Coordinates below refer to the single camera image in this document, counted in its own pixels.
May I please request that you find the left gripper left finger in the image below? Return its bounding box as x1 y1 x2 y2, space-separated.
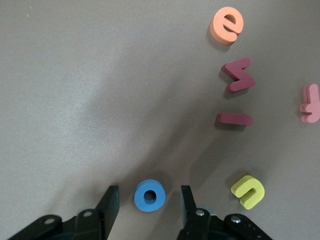
62 185 120 240

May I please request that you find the maroon letter l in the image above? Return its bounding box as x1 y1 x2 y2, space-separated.
215 112 254 126

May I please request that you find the orange letter e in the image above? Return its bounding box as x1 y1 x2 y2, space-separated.
209 6 245 46

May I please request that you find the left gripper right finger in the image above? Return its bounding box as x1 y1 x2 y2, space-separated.
177 185 226 240

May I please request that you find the yellow letter u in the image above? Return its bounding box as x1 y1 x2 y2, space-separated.
230 174 266 211

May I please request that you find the brown table cover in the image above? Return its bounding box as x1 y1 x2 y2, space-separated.
0 0 320 240

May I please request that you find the maroon letter k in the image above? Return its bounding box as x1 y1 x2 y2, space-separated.
220 57 257 94

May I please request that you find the blue letter o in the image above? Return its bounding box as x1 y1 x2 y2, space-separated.
133 178 167 214

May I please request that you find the pink letter f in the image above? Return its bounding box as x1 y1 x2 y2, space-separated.
298 83 320 124

